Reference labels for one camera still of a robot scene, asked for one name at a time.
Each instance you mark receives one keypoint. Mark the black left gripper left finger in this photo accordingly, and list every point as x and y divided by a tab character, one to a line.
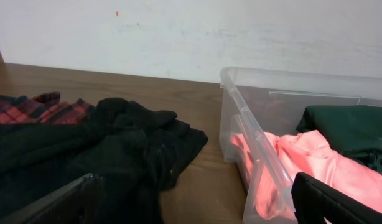
78	202

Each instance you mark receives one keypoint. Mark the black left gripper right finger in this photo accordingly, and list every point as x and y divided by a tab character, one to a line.
317	203

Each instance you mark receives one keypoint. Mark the green cloth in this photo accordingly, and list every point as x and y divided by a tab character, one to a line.
354	132

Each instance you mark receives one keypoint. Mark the pink crumpled cloth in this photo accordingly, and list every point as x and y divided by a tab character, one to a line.
310	153

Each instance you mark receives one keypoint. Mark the black crumpled garment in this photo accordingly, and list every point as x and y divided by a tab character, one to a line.
138	153

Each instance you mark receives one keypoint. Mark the red plaid shirt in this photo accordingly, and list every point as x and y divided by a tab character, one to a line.
45	108

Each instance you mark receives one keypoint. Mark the clear plastic storage bin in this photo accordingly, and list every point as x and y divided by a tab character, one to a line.
258	107

